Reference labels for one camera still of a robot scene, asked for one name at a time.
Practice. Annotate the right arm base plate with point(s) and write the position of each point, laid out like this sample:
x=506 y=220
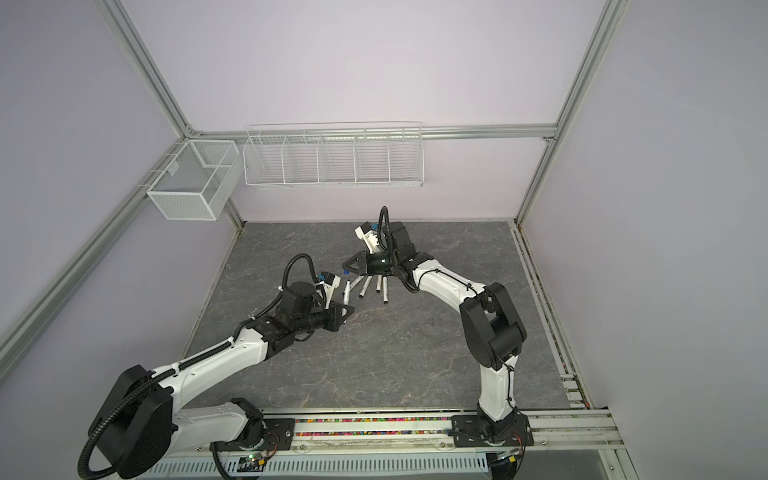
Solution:
x=478 y=431

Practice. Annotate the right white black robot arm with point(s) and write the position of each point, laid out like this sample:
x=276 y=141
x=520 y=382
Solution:
x=493 y=331

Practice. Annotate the white wire long basket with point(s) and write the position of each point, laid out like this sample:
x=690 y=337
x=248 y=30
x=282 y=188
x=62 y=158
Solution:
x=283 y=161

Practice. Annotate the white mesh square basket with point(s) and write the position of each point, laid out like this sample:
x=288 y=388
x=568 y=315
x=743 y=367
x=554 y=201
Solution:
x=198 y=180

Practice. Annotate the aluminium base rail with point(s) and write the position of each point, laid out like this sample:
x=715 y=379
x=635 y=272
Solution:
x=365 y=433

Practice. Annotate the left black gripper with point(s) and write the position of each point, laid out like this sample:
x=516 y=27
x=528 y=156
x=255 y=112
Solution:
x=336 y=316

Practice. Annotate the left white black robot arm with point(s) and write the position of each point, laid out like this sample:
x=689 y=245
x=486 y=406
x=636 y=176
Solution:
x=146 y=414

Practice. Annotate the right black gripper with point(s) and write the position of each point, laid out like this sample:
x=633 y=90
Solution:
x=360 y=257

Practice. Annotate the blue capped whiteboard marker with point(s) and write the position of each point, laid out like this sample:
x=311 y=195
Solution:
x=346 y=293

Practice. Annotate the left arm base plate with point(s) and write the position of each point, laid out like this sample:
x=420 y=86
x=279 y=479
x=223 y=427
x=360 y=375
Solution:
x=271 y=434

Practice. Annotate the aluminium frame profile back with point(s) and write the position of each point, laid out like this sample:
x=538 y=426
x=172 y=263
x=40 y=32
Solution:
x=376 y=129

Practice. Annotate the aluminium frame profile right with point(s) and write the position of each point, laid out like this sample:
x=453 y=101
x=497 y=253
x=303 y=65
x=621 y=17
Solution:
x=608 y=22

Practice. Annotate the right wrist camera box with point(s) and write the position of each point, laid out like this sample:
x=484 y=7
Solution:
x=368 y=233

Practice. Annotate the white vented cable duct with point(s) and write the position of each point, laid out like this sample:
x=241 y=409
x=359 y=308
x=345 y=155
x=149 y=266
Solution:
x=321 y=466

